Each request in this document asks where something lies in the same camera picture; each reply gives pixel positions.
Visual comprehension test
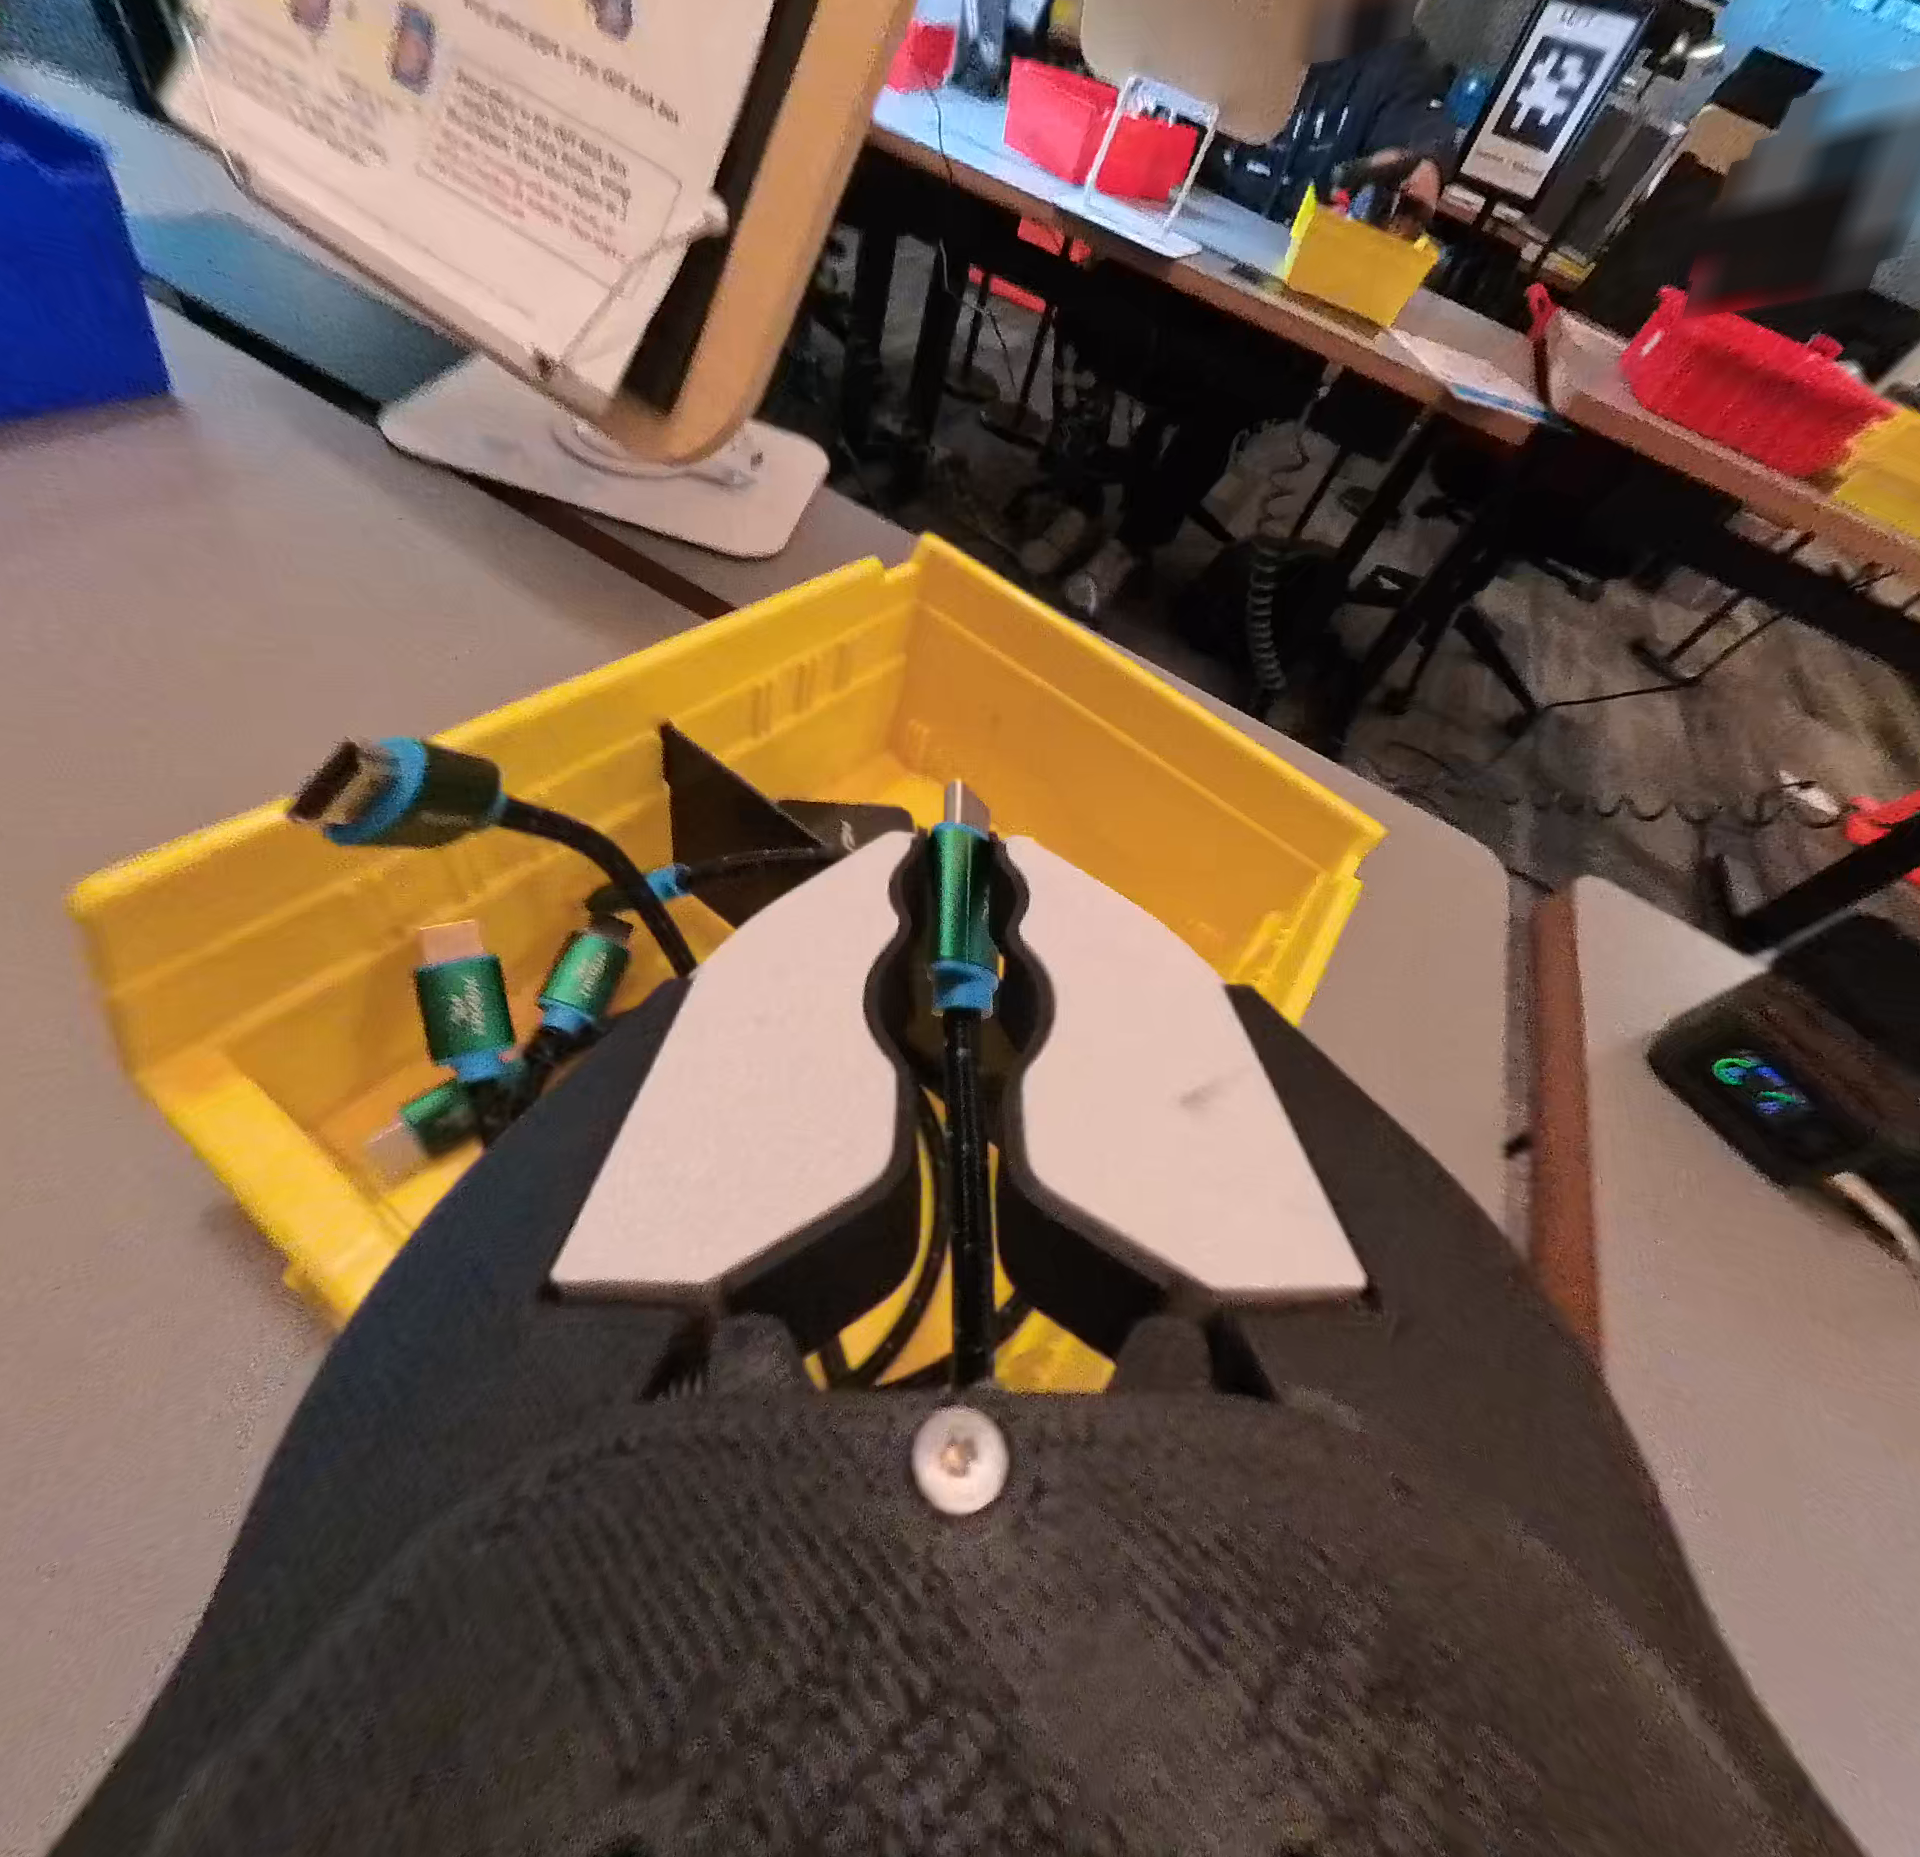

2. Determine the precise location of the black and white tag sign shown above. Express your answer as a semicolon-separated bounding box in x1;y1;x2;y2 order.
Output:
1452;0;1654;212

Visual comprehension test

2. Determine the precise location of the red woven basket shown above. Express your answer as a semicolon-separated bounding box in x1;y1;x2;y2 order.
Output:
1616;285;1895;482

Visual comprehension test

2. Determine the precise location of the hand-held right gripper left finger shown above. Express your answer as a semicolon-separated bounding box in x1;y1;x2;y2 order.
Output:
544;829;927;1327

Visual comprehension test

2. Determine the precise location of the black bin divider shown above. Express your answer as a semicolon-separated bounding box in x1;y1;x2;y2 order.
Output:
660;722;842;928

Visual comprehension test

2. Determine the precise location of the wooden document stand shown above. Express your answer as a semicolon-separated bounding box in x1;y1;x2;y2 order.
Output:
1076;0;1362;257
149;0;938;561

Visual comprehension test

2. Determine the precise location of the long brown-edged table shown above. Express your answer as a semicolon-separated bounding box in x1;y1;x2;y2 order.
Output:
865;84;1920;578

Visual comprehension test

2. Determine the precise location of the black device with glowing display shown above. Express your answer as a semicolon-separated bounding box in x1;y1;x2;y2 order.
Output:
1645;968;1920;1192

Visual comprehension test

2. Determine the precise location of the green plug braided HDMI cable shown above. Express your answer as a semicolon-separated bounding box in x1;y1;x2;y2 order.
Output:
285;736;706;982
367;1084;494;1186
411;921;527;1086
533;921;638;1050
862;780;1035;1390

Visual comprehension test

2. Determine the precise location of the printed instruction sheet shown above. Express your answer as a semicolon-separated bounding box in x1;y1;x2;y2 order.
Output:
157;0;797;390

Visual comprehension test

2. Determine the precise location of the blue plastic bin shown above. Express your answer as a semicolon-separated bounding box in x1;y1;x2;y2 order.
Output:
0;86;175;422

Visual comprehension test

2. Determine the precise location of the white paper sheet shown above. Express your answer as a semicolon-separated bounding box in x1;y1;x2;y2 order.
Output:
1391;329;1563;429

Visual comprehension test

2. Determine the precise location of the black coiled cable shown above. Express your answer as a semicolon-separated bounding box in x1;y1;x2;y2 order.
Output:
1236;535;1299;696

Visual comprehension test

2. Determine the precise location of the black bar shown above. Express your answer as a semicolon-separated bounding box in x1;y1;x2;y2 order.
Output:
1725;822;1920;946

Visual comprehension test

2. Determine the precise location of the small yellow plastic bin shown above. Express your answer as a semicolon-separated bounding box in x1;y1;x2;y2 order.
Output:
1828;409;1920;535
1279;183;1444;329

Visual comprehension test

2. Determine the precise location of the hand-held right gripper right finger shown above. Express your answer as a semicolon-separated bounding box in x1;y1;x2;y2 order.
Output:
991;833;1377;1327

